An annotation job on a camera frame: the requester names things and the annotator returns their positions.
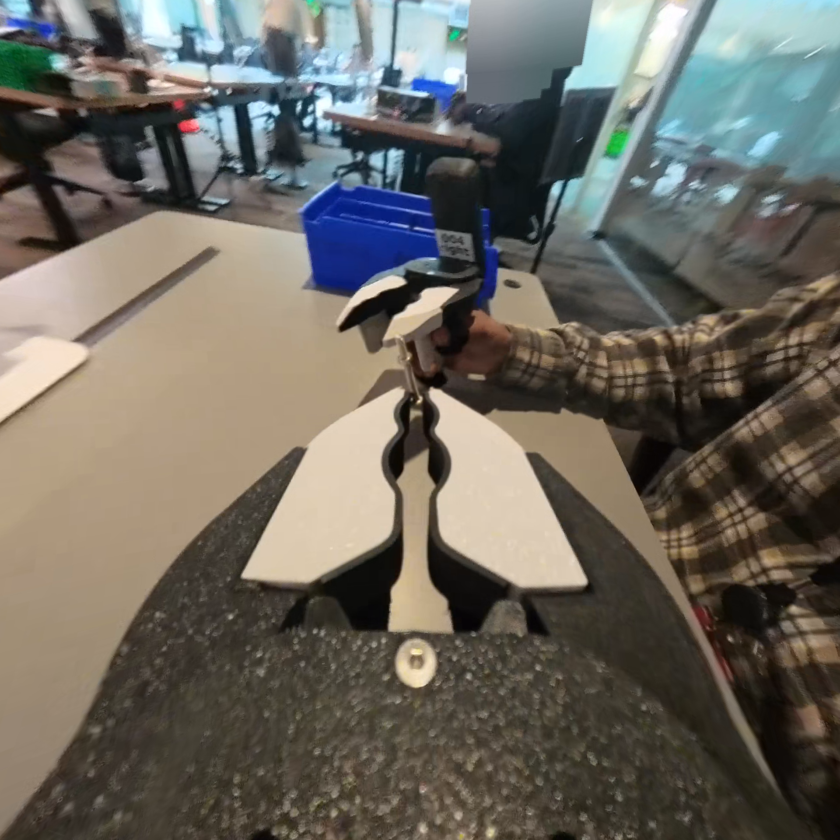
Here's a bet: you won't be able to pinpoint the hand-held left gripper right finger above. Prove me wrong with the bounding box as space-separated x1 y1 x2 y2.
420 388 590 596

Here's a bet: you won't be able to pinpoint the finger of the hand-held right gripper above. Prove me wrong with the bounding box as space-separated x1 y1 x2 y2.
336 275 411 353
381 287 462 376

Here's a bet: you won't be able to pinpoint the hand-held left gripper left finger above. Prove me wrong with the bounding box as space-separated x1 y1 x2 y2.
241 387 411 588

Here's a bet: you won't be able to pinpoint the thin metal bolt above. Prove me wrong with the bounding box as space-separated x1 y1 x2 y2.
397 335 422 393

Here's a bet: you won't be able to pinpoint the person's right forearm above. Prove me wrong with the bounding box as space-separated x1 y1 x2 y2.
492 274 840 450

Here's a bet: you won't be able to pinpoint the person's right hand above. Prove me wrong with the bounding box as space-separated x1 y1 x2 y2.
430 308 514 383

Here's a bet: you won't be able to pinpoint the blue plastic bin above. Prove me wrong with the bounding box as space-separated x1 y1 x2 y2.
300 180 493 309

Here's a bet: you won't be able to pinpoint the wooden desk with black legs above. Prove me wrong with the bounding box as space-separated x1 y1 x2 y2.
323 108 500 196
210 62 329 178
0 66 212 250

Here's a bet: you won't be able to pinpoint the black cardboard box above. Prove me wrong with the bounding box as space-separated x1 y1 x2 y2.
377 87 436 123

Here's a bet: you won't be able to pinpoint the small blue bin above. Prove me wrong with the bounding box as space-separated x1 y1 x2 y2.
412 77 459 112

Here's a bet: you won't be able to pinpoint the person's plaid shirt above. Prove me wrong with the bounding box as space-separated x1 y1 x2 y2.
640 348 840 840

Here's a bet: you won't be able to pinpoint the black mesh waste bin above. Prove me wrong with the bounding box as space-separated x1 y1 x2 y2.
105 131 147 182

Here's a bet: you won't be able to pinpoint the white flat pad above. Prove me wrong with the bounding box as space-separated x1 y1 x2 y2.
0 336 89 424

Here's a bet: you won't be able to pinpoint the black office chair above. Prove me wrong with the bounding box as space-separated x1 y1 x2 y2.
0 112 114 248

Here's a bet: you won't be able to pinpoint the green plastic bins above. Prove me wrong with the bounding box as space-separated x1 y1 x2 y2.
0 41 56 91

